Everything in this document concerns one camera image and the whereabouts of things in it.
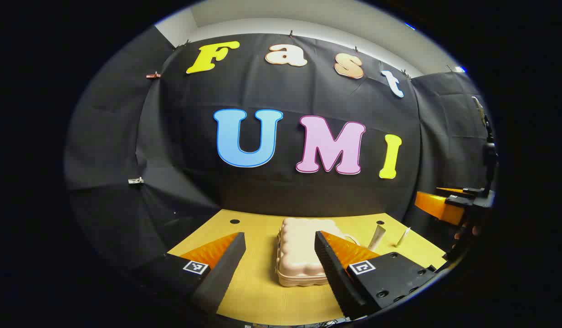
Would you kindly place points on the black backdrop cloth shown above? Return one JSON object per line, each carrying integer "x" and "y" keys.
{"x": 263, "y": 191}

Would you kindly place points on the white green-print skincare tube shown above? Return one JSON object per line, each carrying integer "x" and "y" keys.
{"x": 377, "y": 237}

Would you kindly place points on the silver cloth clip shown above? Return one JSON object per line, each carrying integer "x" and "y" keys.
{"x": 135, "y": 181}

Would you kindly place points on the beige quilted suitcase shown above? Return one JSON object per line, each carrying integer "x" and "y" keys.
{"x": 299, "y": 246}

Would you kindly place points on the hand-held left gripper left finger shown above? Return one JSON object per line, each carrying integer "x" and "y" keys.
{"x": 224, "y": 269}

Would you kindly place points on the pale green skincare tube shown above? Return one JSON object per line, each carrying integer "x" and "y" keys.
{"x": 403, "y": 237}

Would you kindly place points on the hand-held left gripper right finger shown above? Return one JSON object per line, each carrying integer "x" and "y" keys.
{"x": 335, "y": 273}

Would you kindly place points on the copper cloth clip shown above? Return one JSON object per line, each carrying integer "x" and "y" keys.
{"x": 153, "y": 75}

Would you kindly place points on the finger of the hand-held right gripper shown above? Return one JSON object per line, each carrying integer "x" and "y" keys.
{"x": 463, "y": 191}
{"x": 438, "y": 207}

